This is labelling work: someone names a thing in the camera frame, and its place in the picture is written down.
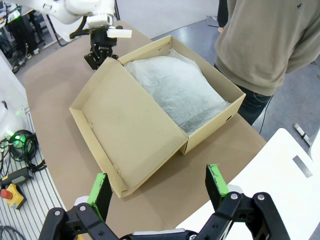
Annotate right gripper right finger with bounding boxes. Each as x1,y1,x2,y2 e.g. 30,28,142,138
196,163,292,240

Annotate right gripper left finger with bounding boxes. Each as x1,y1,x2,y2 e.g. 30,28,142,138
38,172,119,240

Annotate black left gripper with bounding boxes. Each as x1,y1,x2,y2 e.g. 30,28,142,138
83,25,120,71

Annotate white tissue paper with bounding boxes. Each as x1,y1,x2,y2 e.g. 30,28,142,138
123,48,235,134

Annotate brown cardboard shoe box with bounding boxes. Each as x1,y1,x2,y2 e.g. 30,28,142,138
69,34,247,199

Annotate yellow emergency stop box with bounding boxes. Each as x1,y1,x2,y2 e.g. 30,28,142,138
0,183,27,210

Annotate grey handheld controller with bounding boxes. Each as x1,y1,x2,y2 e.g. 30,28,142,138
0,167,34,188

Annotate grey floor plate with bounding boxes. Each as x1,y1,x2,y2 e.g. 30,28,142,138
206,15,222,27

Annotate person in beige sweater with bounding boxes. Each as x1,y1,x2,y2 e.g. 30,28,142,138
213,0,320,126

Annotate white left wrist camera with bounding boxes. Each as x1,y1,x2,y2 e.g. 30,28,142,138
106,28,133,39

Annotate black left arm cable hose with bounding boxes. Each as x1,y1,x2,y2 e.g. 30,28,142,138
69,15,91,40

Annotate black coiled cables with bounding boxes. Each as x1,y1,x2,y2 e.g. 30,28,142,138
0,129,47,173

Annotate thin black floor cable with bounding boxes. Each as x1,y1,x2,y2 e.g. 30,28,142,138
258,96,274,136

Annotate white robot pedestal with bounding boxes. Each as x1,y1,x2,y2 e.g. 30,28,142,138
0,51,30,141

